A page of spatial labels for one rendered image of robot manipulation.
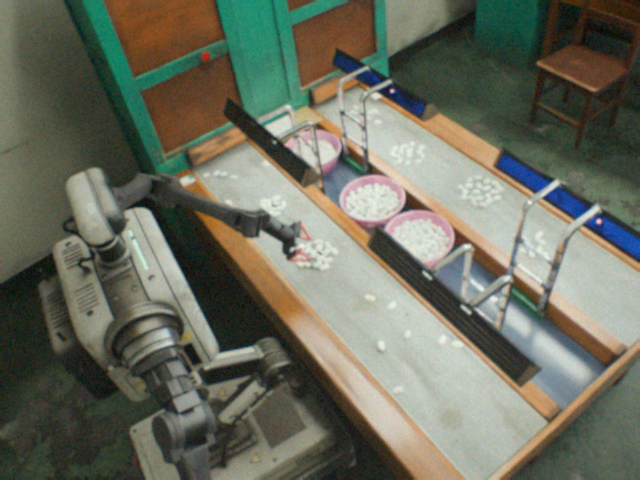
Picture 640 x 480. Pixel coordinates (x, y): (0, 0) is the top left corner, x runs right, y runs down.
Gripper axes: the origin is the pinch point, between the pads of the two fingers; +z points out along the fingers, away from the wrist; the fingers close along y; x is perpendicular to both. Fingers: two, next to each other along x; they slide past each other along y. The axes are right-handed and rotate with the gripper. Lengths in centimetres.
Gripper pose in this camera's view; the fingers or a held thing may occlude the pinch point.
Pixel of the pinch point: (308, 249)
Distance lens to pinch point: 186.4
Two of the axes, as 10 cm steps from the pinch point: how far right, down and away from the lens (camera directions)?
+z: 7.2, 4.6, 5.2
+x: 7.0, -4.9, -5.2
